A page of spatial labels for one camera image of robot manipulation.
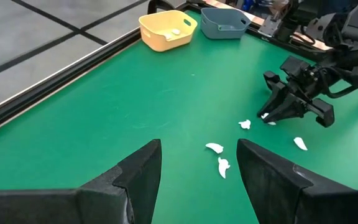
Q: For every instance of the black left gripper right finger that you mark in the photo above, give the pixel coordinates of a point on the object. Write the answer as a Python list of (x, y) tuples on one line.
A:
[(291, 202)]

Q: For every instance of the black C-clamp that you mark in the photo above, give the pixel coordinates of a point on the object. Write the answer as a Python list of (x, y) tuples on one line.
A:
[(150, 6)]

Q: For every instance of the silver metal bracket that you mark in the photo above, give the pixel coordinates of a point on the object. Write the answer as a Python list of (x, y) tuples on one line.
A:
[(267, 26)]

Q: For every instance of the yellow plastic tub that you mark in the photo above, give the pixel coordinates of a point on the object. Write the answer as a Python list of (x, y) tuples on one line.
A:
[(154, 43)]

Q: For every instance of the blue-grey plastic tub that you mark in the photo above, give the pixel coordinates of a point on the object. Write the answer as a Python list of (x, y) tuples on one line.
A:
[(216, 32)]

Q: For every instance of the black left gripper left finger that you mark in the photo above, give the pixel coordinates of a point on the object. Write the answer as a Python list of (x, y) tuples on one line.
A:
[(73, 207)]

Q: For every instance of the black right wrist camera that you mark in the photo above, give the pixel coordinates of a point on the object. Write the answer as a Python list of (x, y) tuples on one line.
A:
[(295, 67)]

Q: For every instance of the white ghost figure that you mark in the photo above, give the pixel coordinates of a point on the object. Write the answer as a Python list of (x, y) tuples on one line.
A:
[(176, 31), (300, 143), (264, 115), (245, 124), (168, 36), (223, 166), (215, 147)]

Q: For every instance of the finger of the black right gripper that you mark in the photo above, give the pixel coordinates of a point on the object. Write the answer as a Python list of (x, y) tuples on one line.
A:
[(275, 101), (291, 112)]

